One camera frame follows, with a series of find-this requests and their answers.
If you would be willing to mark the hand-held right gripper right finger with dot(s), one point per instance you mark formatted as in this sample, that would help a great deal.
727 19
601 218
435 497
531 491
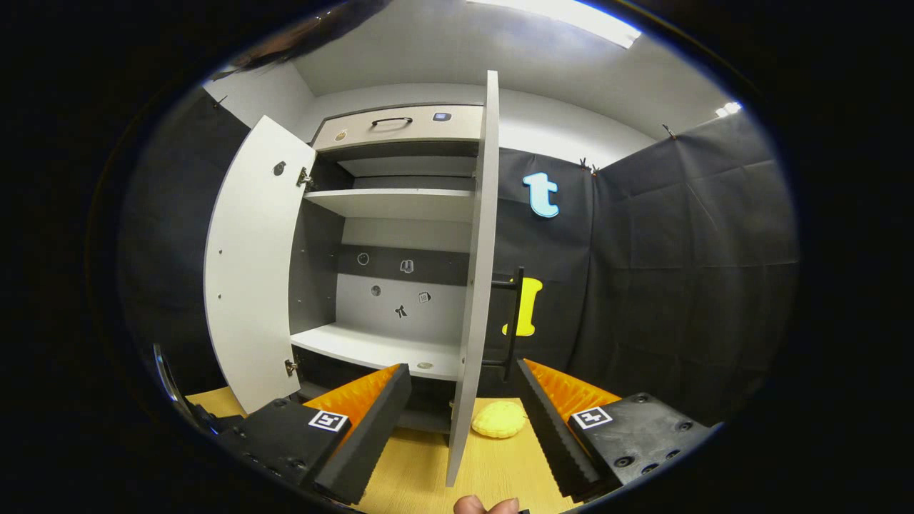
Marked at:
553 435

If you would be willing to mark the white cabinet door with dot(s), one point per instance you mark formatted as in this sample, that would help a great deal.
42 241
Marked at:
480 285
250 271

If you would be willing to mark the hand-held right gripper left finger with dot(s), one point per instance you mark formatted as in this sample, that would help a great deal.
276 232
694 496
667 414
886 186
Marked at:
364 435

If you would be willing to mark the black backdrop cloth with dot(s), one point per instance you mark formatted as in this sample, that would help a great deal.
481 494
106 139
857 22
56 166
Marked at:
678 271

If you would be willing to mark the black cloth clip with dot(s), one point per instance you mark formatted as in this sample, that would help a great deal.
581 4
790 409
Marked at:
588 166
668 132

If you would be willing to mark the long ceiling light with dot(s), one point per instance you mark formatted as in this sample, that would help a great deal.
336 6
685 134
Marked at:
564 16

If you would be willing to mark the yellow textured toy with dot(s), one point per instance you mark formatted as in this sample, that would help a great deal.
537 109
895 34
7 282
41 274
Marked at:
498 420

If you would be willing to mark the grey white cabinet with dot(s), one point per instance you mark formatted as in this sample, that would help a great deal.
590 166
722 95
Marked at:
393 203

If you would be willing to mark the small ceiling light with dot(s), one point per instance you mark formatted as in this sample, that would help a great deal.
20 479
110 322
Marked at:
728 109

